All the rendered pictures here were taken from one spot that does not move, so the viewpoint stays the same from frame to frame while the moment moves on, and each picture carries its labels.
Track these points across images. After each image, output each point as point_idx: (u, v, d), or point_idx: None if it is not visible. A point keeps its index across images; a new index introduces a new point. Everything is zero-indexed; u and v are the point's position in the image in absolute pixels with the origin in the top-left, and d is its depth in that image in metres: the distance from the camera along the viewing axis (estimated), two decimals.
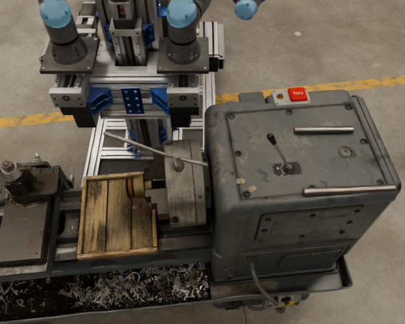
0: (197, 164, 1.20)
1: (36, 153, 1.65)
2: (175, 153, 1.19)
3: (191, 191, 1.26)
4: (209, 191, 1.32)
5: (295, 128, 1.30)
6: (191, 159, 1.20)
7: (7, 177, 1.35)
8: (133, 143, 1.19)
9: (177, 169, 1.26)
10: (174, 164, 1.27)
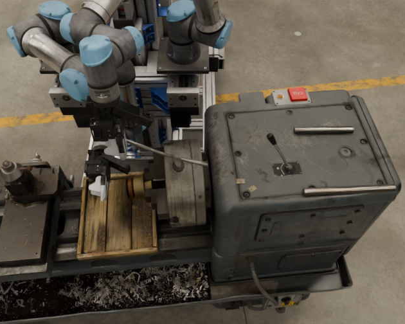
0: (197, 164, 1.20)
1: (36, 153, 1.65)
2: (175, 153, 1.19)
3: (191, 191, 1.26)
4: (209, 191, 1.32)
5: (295, 128, 1.30)
6: (191, 159, 1.20)
7: (7, 177, 1.35)
8: (133, 143, 1.19)
9: (177, 169, 1.26)
10: (174, 164, 1.27)
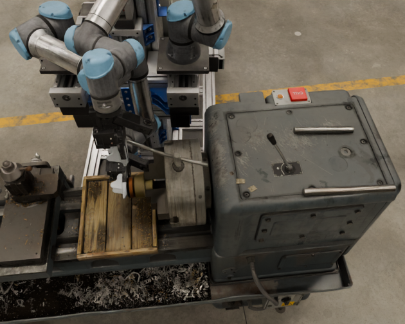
0: (197, 164, 1.20)
1: (36, 153, 1.65)
2: (175, 153, 1.19)
3: (191, 191, 1.26)
4: (209, 191, 1.32)
5: (295, 128, 1.30)
6: (191, 159, 1.20)
7: (7, 177, 1.35)
8: (133, 143, 1.19)
9: (177, 169, 1.26)
10: (174, 164, 1.27)
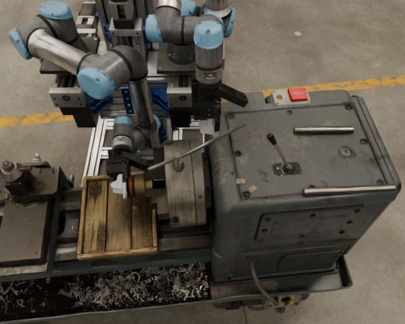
0: (157, 163, 1.20)
1: (36, 153, 1.65)
2: (179, 154, 1.19)
3: (191, 191, 1.26)
4: (209, 191, 1.32)
5: (295, 128, 1.30)
6: (164, 162, 1.19)
7: (7, 177, 1.35)
8: (218, 136, 1.21)
9: None
10: (182, 164, 1.27)
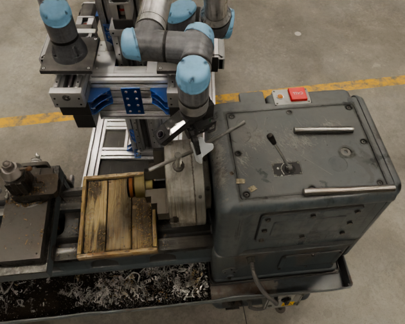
0: (157, 164, 1.20)
1: (36, 153, 1.65)
2: (179, 154, 1.19)
3: (191, 191, 1.26)
4: (209, 191, 1.32)
5: (295, 128, 1.30)
6: (165, 162, 1.19)
7: (7, 177, 1.35)
8: (218, 135, 1.21)
9: None
10: (182, 164, 1.27)
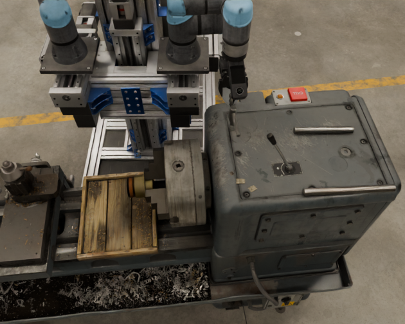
0: (234, 127, 1.21)
1: (36, 153, 1.65)
2: (233, 105, 1.23)
3: (191, 191, 1.26)
4: (209, 191, 1.32)
5: (295, 128, 1.30)
6: (236, 121, 1.22)
7: (7, 177, 1.35)
8: None
9: (176, 162, 1.27)
10: (182, 164, 1.27)
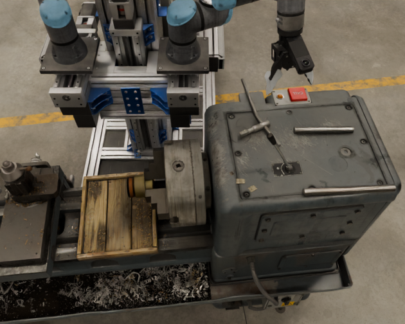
0: (274, 137, 1.28)
1: (36, 153, 1.65)
2: (267, 122, 1.33)
3: (191, 191, 1.26)
4: (209, 191, 1.32)
5: (295, 128, 1.30)
6: (271, 134, 1.30)
7: (7, 177, 1.35)
8: (251, 96, 1.40)
9: (176, 162, 1.27)
10: (182, 164, 1.27)
